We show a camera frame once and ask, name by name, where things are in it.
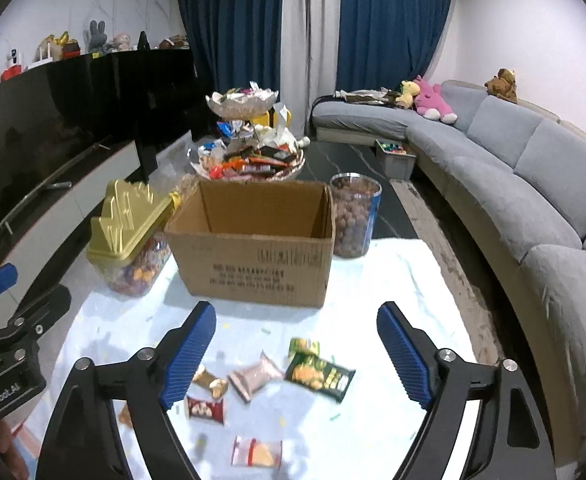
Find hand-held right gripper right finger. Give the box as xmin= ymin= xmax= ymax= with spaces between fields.
xmin=376 ymin=302 xmax=558 ymax=480

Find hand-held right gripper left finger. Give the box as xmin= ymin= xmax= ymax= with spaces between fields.
xmin=35 ymin=301 xmax=218 ymax=480

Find gold snack packet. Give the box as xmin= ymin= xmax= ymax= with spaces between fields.
xmin=192 ymin=364 xmax=230 ymax=398

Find dark red snack packet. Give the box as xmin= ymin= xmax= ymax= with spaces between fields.
xmin=185 ymin=395 xmax=228 ymax=425

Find pink snack packet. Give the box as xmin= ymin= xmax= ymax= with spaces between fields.
xmin=227 ymin=352 xmax=286 ymax=403

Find large dark green snack packet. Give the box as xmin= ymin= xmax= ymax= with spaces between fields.
xmin=284 ymin=351 xmax=356 ymax=403

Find small green snack packet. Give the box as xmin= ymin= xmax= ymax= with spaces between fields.
xmin=287 ymin=337 xmax=321 ymax=361

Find brown cardboard box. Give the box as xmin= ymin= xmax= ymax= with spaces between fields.
xmin=164 ymin=179 xmax=335 ymax=309

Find pile of assorted wrapped snacks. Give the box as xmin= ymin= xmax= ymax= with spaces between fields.
xmin=195 ymin=120 xmax=304 ymax=179

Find white table cloth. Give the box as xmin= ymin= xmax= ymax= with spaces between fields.
xmin=55 ymin=237 xmax=478 ymax=480

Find worn light rug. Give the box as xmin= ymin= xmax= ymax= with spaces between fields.
xmin=390 ymin=180 xmax=504 ymax=366

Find gold-lidded candy jar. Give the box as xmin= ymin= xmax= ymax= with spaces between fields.
xmin=86 ymin=178 xmax=181 ymax=297

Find clear jar of brown balls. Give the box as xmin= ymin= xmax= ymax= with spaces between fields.
xmin=329 ymin=172 xmax=382 ymax=259

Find black television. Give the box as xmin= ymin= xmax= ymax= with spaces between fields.
xmin=0 ymin=49 xmax=196 ymax=241

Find clear plastic bag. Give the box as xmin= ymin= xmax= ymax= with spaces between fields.
xmin=155 ymin=135 xmax=204 ymax=201

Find grey storage bin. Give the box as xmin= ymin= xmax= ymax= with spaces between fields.
xmin=374 ymin=139 xmax=418 ymax=181

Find grey curved sofa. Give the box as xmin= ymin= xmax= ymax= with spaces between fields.
xmin=312 ymin=80 xmax=586 ymax=466

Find gold and yellow toy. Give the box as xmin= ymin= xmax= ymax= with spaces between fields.
xmin=43 ymin=32 xmax=81 ymax=59

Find two-tier glass snack stand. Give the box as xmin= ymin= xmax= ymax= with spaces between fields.
xmin=188 ymin=80 xmax=308 ymax=183

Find pink plush toy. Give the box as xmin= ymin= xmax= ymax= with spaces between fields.
xmin=413 ymin=76 xmax=458 ymax=125

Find yellow plush toy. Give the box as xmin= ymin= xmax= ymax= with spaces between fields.
xmin=395 ymin=80 xmax=421 ymax=110

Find patterned cloth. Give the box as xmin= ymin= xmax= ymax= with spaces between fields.
xmin=335 ymin=87 xmax=404 ymax=106

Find grey bunny plush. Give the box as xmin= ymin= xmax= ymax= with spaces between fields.
xmin=88 ymin=20 xmax=114 ymax=55

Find brown plush toy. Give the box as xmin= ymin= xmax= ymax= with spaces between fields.
xmin=484 ymin=68 xmax=518 ymax=105

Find blue curtain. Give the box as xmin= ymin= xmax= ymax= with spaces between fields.
xmin=173 ymin=0 xmax=286 ymax=98
xmin=335 ymin=0 xmax=454 ymax=95

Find white sheer curtain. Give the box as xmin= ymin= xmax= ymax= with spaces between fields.
xmin=282 ymin=0 xmax=344 ymax=133

